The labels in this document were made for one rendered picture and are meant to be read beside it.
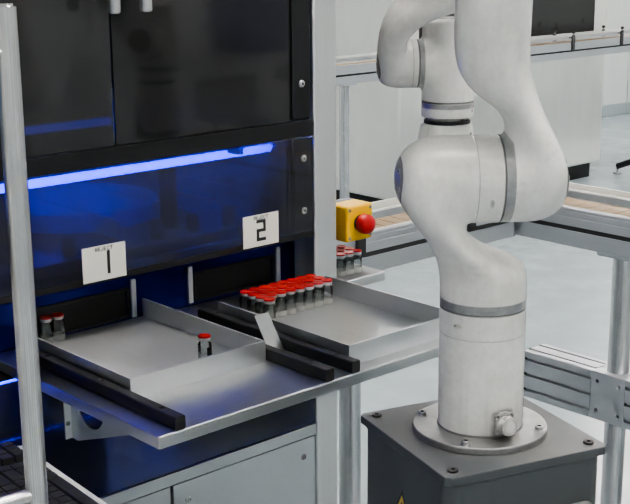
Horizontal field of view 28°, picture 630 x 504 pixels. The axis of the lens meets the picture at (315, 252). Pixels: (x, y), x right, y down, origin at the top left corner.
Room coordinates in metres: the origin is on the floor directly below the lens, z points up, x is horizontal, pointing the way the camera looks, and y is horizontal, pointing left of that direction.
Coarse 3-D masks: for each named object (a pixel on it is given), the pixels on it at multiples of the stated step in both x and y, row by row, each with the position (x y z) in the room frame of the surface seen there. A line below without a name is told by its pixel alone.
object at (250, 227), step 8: (248, 216) 2.23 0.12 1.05; (256, 216) 2.24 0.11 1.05; (264, 216) 2.26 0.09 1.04; (272, 216) 2.27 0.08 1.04; (248, 224) 2.23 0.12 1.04; (256, 224) 2.24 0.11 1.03; (272, 224) 2.27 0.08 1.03; (248, 232) 2.23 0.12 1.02; (256, 232) 2.24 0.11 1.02; (264, 232) 2.26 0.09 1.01; (272, 232) 2.27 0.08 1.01; (248, 240) 2.23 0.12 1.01; (256, 240) 2.24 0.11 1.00; (264, 240) 2.26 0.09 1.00; (272, 240) 2.27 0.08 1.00; (248, 248) 2.23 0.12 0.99
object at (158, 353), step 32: (128, 320) 2.14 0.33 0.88; (160, 320) 2.13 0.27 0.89; (192, 320) 2.06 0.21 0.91; (64, 352) 1.88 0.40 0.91; (96, 352) 1.96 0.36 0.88; (128, 352) 1.96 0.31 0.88; (160, 352) 1.96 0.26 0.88; (192, 352) 1.96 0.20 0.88; (224, 352) 1.86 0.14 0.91; (256, 352) 1.91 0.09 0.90; (128, 384) 1.75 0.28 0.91; (160, 384) 1.78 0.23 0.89
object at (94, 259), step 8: (88, 248) 2.00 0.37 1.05; (96, 248) 2.01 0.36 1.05; (104, 248) 2.02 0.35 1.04; (112, 248) 2.03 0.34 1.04; (120, 248) 2.04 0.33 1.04; (88, 256) 2.00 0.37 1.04; (96, 256) 2.01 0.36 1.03; (104, 256) 2.02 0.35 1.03; (112, 256) 2.03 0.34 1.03; (120, 256) 2.04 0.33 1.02; (88, 264) 2.00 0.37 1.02; (96, 264) 2.01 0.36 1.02; (104, 264) 2.02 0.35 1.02; (112, 264) 2.03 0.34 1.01; (120, 264) 2.04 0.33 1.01; (88, 272) 2.00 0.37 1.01; (96, 272) 2.01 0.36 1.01; (104, 272) 2.02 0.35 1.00; (112, 272) 2.03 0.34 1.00; (120, 272) 2.04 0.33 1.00; (88, 280) 2.00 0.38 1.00; (96, 280) 2.01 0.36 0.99
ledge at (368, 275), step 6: (366, 270) 2.48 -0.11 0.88; (372, 270) 2.48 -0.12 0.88; (378, 270) 2.48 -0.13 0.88; (336, 276) 2.44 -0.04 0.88; (348, 276) 2.43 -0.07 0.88; (354, 276) 2.43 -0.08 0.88; (360, 276) 2.43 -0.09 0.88; (366, 276) 2.44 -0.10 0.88; (372, 276) 2.45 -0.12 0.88; (378, 276) 2.46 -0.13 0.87; (384, 276) 2.47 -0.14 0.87; (354, 282) 2.41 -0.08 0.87; (360, 282) 2.43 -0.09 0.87; (366, 282) 2.44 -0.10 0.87; (372, 282) 2.45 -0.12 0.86
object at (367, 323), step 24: (336, 288) 2.29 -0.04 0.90; (360, 288) 2.24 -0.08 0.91; (240, 312) 2.10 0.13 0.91; (312, 312) 2.18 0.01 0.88; (336, 312) 2.18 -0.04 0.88; (360, 312) 2.18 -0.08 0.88; (384, 312) 2.18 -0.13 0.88; (408, 312) 2.15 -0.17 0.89; (432, 312) 2.10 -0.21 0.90; (312, 336) 1.96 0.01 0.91; (336, 336) 2.04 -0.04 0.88; (360, 336) 2.04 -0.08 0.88; (384, 336) 1.94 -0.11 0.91; (408, 336) 1.98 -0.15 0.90; (432, 336) 2.02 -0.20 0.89; (360, 360) 1.91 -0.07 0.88
